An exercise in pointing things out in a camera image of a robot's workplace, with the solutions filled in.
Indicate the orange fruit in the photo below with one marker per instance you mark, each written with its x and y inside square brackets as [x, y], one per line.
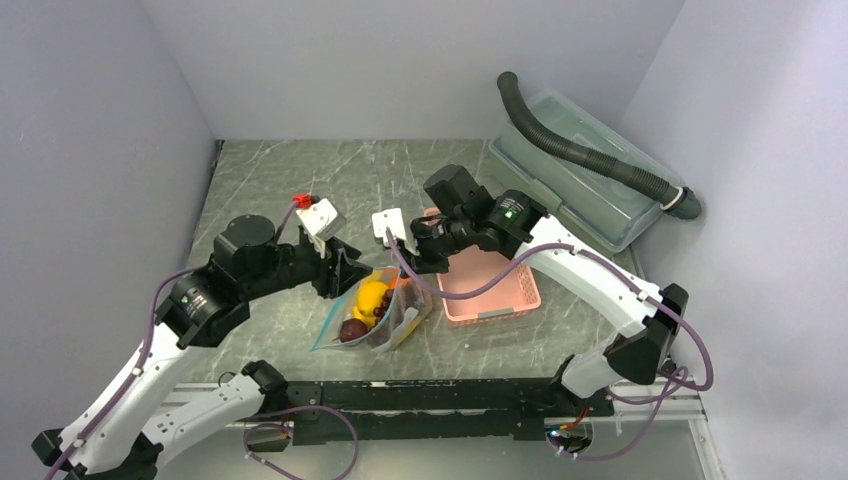
[399, 283]

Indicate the dark red round fruit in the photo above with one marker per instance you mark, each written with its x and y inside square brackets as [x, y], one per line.
[352, 329]

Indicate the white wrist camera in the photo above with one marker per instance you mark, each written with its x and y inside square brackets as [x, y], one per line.
[320, 221]
[392, 221]

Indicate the clear zip top bag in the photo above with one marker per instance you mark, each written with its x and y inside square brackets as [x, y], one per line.
[380, 338]

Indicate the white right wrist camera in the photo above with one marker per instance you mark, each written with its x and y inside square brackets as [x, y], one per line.
[392, 221]

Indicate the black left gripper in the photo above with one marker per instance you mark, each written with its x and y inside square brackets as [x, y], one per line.
[338, 268]

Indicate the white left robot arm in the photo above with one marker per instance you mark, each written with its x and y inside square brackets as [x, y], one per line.
[121, 435]

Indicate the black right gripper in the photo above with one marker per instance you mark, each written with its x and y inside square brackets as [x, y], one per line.
[423, 260]

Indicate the pink perforated plastic basket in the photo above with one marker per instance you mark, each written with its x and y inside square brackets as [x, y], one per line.
[515, 295]

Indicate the yellow mango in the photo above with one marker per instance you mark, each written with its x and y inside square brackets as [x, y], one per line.
[412, 317]

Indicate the yellow bell pepper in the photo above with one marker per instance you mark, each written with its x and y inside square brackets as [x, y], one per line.
[366, 299]

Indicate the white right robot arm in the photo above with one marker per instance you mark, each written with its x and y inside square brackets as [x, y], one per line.
[520, 229]

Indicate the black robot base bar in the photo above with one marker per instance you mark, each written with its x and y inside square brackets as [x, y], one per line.
[519, 408]

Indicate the green lidded storage box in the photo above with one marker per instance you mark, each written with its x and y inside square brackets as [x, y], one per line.
[602, 212]

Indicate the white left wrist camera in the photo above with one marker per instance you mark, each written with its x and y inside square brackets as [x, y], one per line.
[320, 221]

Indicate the dark purple grape bunch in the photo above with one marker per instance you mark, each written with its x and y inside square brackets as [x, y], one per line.
[383, 305]

